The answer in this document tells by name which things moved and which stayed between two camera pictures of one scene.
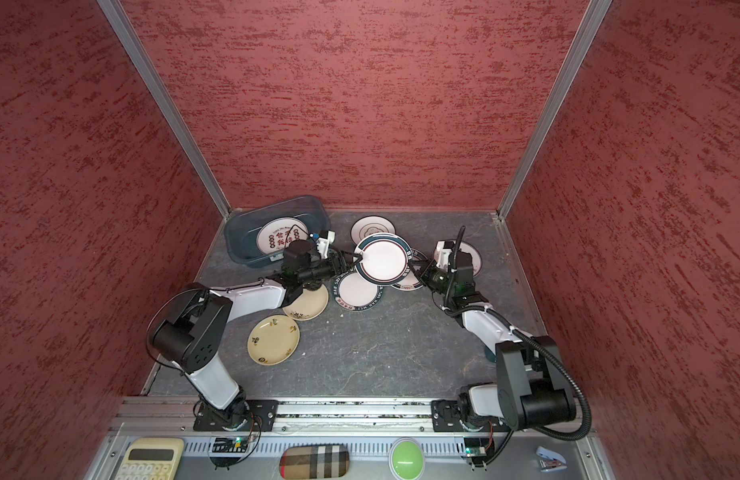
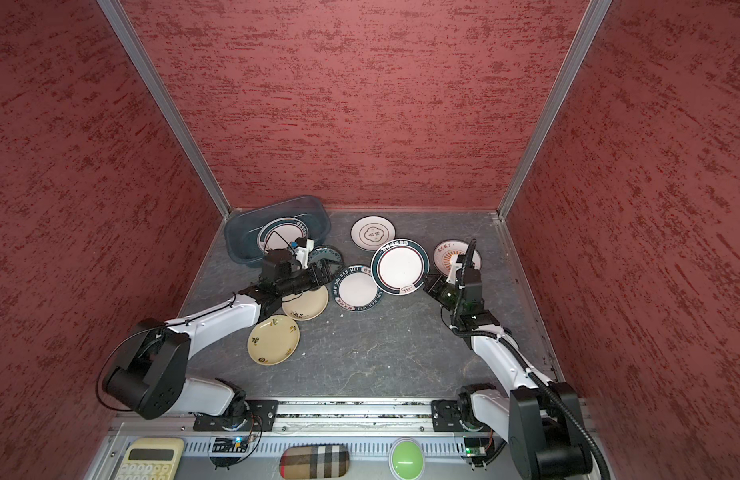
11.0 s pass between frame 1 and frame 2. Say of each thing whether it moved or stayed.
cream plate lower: stayed
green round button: stayed
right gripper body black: stayed
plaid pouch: stayed
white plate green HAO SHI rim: stayed
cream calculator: stayed
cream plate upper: stayed
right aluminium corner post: stayed
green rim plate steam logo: moved
